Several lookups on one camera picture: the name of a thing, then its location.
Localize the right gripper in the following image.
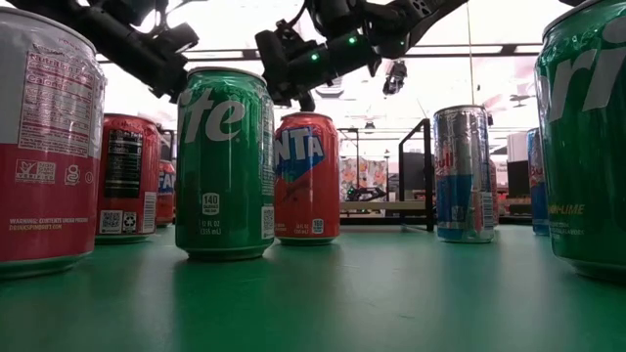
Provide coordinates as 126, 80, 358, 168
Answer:
254, 29, 343, 112

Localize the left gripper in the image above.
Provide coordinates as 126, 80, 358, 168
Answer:
124, 22, 201, 104

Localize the red can with black label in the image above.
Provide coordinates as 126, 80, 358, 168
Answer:
95, 112, 162, 244

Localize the red Fanta can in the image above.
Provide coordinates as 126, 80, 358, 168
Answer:
155, 158, 177, 229
273, 111, 341, 246

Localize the floral patterned cloth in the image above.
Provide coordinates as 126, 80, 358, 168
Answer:
340, 156, 388, 202

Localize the black monitor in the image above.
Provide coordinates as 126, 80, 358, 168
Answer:
404, 152, 426, 192
507, 159, 530, 198

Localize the white and red Spindrift can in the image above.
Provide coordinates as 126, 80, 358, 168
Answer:
0, 7, 108, 281

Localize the slim Red Bull can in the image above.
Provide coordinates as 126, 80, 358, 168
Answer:
525, 127, 552, 237
432, 104, 496, 244

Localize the long ceiling light fixture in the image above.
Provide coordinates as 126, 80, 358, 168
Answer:
95, 42, 544, 64

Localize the green table mat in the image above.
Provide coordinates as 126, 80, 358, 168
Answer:
0, 222, 626, 352

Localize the white cabinet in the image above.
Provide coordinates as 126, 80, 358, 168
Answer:
506, 131, 529, 162

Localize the black overhead camera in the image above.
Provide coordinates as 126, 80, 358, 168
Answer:
382, 60, 409, 97

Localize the wooden shelf with black frame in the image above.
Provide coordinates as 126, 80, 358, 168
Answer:
158, 118, 435, 234

